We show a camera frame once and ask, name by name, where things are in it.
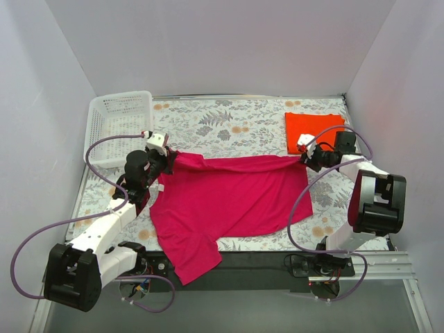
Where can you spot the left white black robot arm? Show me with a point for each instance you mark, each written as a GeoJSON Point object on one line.
{"type": "Point", "coordinates": [77, 272]}

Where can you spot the magenta t shirt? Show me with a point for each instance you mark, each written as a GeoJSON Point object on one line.
{"type": "Point", "coordinates": [204, 200]}

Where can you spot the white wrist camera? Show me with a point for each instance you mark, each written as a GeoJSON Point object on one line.
{"type": "Point", "coordinates": [306, 143]}
{"type": "Point", "coordinates": [157, 141]}

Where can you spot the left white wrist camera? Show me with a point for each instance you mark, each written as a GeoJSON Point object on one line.
{"type": "Point", "coordinates": [157, 141]}

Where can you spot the aluminium frame rail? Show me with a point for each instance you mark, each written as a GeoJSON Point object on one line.
{"type": "Point", "coordinates": [41, 312]}

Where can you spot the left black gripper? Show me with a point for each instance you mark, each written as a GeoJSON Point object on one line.
{"type": "Point", "coordinates": [168, 159]}

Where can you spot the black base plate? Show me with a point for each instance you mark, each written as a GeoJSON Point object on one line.
{"type": "Point", "coordinates": [257, 270]}

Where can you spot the white plastic basket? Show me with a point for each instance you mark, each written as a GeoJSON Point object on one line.
{"type": "Point", "coordinates": [127, 113]}

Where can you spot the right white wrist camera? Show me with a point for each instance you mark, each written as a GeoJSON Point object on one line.
{"type": "Point", "coordinates": [306, 143]}

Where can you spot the folded orange t shirt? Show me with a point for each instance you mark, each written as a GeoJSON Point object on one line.
{"type": "Point", "coordinates": [310, 124]}

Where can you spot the floral table mat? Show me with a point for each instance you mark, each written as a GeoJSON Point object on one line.
{"type": "Point", "coordinates": [236, 128]}

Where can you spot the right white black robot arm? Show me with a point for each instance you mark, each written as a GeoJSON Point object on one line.
{"type": "Point", "coordinates": [376, 207]}

